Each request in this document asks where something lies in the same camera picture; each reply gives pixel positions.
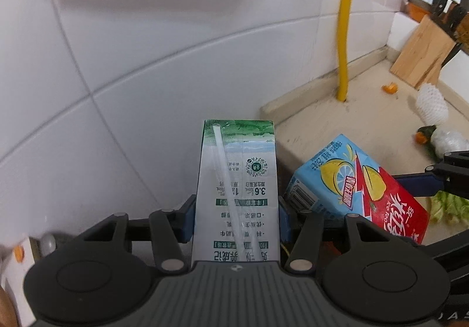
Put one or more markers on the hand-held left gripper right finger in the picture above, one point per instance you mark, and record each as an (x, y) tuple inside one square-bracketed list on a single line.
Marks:
[(284, 220)]

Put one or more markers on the cabbage leaf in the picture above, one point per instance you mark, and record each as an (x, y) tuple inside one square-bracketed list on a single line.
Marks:
[(449, 208)]

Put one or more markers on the clear plastic bag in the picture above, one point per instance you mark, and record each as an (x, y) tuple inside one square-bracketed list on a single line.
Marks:
[(449, 140)]

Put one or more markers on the blue red lemon tea carton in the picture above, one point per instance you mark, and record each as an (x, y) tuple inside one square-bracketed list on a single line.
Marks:
[(351, 180)]

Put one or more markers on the wooden knife block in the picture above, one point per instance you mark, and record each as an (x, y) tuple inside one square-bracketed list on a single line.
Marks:
[(421, 52)]

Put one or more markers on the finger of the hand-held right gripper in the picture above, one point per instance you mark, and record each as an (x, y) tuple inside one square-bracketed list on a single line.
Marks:
[(454, 173), (454, 243)]

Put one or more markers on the white box with orange mark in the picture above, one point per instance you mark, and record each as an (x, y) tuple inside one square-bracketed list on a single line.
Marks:
[(16, 268)]

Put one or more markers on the orange peel piece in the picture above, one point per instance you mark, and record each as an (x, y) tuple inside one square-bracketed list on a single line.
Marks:
[(422, 137), (390, 88)]

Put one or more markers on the yellow pipe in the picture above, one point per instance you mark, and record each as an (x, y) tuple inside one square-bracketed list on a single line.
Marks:
[(346, 19)]

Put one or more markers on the green white milk carton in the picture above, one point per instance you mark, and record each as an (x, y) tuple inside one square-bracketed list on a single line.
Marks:
[(234, 184)]

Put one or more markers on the round metal knob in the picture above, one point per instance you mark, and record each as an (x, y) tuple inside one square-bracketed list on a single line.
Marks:
[(47, 244)]

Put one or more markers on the orange object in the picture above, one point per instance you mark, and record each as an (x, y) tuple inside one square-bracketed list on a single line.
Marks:
[(416, 12)]

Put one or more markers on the white foam fruit net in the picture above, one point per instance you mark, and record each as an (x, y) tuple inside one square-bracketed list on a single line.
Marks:
[(432, 103)]

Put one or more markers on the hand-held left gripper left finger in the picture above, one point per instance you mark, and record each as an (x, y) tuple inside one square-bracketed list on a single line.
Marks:
[(188, 220)]

